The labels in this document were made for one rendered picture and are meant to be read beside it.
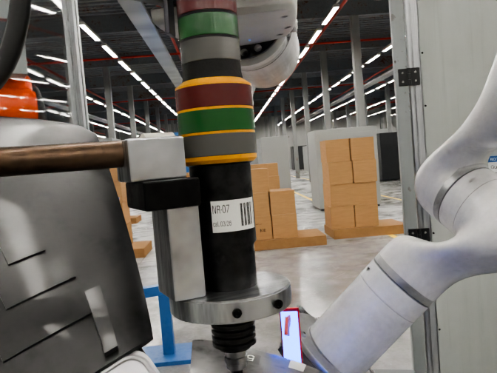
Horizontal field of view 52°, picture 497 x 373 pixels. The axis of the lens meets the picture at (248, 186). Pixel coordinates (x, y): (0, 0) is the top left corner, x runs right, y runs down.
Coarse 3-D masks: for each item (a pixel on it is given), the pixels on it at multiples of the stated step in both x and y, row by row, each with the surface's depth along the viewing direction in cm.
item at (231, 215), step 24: (192, 168) 28; (216, 168) 27; (240, 168) 28; (216, 192) 27; (240, 192) 28; (216, 216) 27; (240, 216) 28; (216, 240) 28; (240, 240) 28; (216, 264) 28; (240, 264) 28; (216, 288) 28; (240, 288) 28; (216, 336) 29; (240, 336) 28
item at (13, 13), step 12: (12, 0) 24; (24, 0) 24; (12, 12) 24; (24, 12) 24; (12, 24) 24; (24, 24) 24; (12, 36) 24; (24, 36) 24; (0, 48) 24; (12, 48) 24; (0, 60) 24; (12, 60) 24; (0, 72) 24; (12, 72) 24; (0, 84) 24
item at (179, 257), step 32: (128, 160) 25; (160, 160) 26; (128, 192) 28; (160, 192) 25; (192, 192) 26; (160, 224) 27; (192, 224) 27; (160, 256) 28; (192, 256) 27; (160, 288) 28; (192, 288) 27; (256, 288) 28; (288, 288) 28; (192, 320) 26; (224, 320) 26
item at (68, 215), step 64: (0, 128) 37; (64, 128) 41; (0, 192) 32; (64, 192) 34; (0, 256) 29; (64, 256) 30; (128, 256) 31; (0, 320) 26; (64, 320) 27; (128, 320) 28
